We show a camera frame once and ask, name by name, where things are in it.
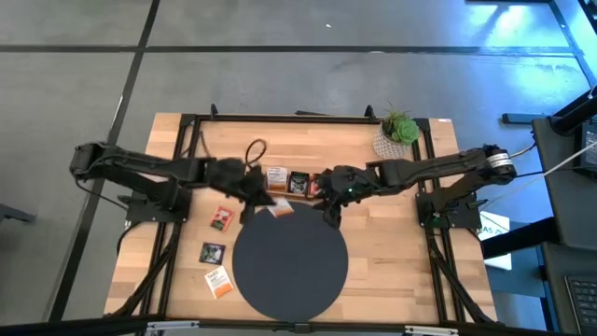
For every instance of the grey floor foot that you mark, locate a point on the grey floor foot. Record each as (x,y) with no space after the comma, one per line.
(522,118)

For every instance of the wooden tea organizer box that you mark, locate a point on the wooden tea organizer box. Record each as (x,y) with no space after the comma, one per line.
(284,194)

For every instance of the black diagonal beam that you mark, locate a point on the black diagonal beam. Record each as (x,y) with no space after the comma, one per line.
(522,235)

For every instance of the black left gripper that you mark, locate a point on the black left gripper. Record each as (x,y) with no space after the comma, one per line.
(228,175)

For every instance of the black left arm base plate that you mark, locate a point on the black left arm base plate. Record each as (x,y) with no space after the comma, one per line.
(140,212)

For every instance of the potted plant in patterned pot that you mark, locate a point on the potted plant in patterned pot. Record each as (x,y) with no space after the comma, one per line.
(389,147)

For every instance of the white paper sign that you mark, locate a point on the white paper sign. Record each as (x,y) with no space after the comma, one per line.
(494,224)

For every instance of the green blue tea packet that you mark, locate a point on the green blue tea packet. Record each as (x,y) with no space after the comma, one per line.
(299,182)

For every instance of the black keyboard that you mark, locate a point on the black keyboard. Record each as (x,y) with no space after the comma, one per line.
(583,303)

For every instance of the black aluminium table frame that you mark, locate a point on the black aluminium table frame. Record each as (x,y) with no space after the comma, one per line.
(326,120)

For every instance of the dark side desk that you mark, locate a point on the dark side desk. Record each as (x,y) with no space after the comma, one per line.
(559,196)

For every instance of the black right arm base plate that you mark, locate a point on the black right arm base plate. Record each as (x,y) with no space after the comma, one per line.
(466,219)

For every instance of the silver frame bracket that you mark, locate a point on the silver frame bracket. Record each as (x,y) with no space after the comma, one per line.
(429,330)
(170,325)

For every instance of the dark purple tea bag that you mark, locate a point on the dark purple tea bag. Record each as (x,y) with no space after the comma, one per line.
(212,253)

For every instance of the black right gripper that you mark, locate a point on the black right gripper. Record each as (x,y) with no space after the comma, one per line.
(338,184)

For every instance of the black slanted bar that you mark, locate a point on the black slanted bar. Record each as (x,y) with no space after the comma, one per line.
(576,112)

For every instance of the red Ahmad tea bag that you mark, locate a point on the red Ahmad tea bag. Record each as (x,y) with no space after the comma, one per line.
(317,184)
(221,218)

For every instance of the white orange Tazo tea bag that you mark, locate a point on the white orange Tazo tea bag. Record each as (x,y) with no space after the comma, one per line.
(218,282)
(277,178)
(282,208)

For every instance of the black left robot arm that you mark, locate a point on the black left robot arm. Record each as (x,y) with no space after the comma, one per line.
(140,163)

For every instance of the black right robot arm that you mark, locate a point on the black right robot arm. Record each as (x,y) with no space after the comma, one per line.
(434,165)

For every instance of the round dark woven placemat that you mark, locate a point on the round dark woven placemat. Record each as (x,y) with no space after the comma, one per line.
(289,266)

